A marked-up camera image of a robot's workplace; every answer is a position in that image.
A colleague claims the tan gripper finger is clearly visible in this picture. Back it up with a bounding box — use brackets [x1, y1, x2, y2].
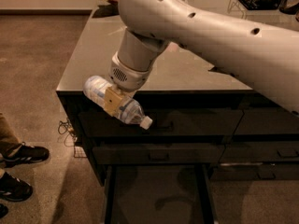
[104, 85, 125, 117]

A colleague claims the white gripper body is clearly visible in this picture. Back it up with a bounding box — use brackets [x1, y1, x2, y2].
[108, 53, 150, 92]

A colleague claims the clear plastic water bottle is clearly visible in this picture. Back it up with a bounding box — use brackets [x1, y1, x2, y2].
[83, 76, 152, 130]

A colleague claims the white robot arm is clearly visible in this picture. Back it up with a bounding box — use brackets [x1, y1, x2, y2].
[109, 0, 299, 115]

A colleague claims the dark top left drawer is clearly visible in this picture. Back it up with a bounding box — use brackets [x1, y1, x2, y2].
[78, 109, 242, 137]

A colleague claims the dark drawer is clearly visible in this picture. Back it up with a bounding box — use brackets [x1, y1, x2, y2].
[78, 109, 242, 137]
[235, 108, 299, 135]
[220, 141, 299, 163]
[90, 143, 224, 164]
[210, 164, 299, 181]

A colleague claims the dark middle left drawer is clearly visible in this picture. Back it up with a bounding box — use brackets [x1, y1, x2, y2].
[90, 143, 224, 164]

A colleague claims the open bottom left drawer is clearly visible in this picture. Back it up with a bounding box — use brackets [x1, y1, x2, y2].
[101, 164, 219, 224]

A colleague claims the dark middle right drawer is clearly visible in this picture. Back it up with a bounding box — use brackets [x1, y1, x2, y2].
[220, 141, 299, 163]

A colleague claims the dark top right drawer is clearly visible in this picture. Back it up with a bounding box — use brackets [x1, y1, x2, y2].
[235, 108, 299, 135]

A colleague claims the dark bottom right drawer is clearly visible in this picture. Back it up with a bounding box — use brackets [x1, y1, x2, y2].
[210, 164, 299, 181]

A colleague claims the brown trouser leg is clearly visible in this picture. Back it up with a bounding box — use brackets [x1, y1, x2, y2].
[0, 113, 21, 158]

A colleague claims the black sneaker upper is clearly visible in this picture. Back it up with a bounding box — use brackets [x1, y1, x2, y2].
[3, 144, 50, 167]

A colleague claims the black sneaker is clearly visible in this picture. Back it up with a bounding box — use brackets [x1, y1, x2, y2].
[3, 144, 50, 167]
[0, 172, 33, 202]

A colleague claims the black sneaker lower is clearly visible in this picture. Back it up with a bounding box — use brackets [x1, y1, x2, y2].
[0, 172, 33, 202]

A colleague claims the dark shoe tip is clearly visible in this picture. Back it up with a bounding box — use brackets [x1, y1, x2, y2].
[0, 203, 8, 218]

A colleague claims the tangled cable on floor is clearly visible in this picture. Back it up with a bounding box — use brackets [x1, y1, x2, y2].
[57, 118, 78, 147]

